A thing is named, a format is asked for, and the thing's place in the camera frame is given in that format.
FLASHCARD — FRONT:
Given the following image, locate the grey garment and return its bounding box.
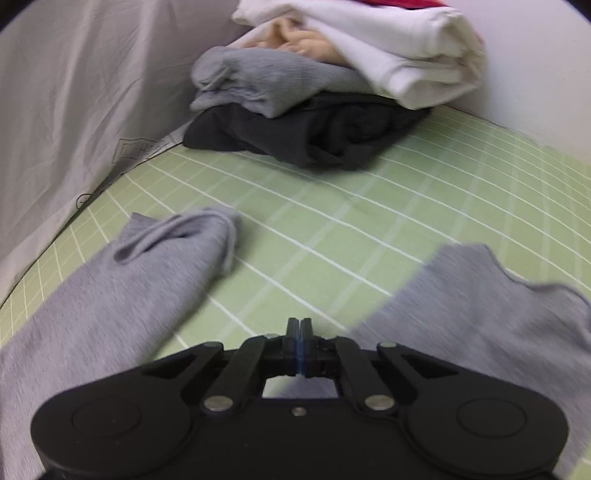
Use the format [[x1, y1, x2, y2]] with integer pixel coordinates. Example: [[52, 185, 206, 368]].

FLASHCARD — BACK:
[[190, 46, 385, 119], [0, 208, 591, 480]]

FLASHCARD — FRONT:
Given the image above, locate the grey folded garment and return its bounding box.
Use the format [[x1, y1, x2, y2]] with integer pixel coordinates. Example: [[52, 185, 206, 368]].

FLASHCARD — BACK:
[[190, 46, 385, 119]]

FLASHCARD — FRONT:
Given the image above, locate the white folded garment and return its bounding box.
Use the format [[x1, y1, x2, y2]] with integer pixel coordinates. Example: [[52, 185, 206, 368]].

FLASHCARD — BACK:
[[231, 0, 489, 110]]

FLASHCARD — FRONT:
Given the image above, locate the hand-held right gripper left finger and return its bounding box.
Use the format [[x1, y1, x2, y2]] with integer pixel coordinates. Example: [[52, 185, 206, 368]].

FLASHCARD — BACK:
[[140, 318, 300, 415]]

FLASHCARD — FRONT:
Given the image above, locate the red garment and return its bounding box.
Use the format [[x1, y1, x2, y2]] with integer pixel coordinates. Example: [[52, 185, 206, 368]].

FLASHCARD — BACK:
[[365, 0, 445, 11]]

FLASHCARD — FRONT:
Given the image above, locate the black folded garment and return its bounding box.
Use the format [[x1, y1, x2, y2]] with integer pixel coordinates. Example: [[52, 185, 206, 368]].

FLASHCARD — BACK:
[[183, 92, 433, 171]]

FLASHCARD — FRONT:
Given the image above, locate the grey backdrop sheet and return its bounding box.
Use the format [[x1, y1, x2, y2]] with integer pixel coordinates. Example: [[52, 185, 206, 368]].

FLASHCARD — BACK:
[[0, 0, 259, 305]]

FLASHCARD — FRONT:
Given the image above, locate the green grid mat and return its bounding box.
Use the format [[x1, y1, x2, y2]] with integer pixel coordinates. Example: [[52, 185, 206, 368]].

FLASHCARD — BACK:
[[0, 105, 591, 402]]

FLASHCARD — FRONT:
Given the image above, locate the peach folded garment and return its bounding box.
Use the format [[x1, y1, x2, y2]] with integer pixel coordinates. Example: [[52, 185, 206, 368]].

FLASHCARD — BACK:
[[228, 18, 357, 66]]

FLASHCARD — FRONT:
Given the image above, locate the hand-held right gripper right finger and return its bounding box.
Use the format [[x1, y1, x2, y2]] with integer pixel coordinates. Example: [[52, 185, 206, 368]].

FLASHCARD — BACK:
[[300, 318, 459, 415]]

